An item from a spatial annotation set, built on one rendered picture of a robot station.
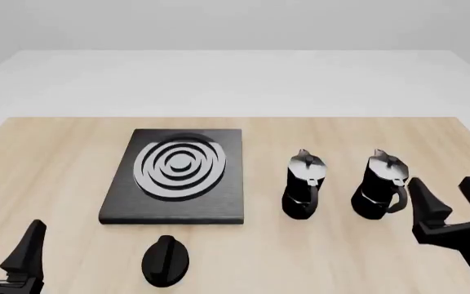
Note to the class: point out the black moka pot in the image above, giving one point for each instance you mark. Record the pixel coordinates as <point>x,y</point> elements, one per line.
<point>375,190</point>
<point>302,190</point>

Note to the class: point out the round black stove knob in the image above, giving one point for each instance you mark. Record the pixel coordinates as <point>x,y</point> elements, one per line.
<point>165,260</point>

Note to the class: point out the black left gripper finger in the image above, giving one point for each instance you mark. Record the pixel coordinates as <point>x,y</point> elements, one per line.
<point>25,257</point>

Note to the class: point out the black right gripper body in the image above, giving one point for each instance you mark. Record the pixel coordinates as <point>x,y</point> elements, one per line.
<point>459,245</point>

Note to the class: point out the flat black stove plate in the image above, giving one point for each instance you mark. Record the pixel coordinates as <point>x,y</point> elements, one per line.
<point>186,202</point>

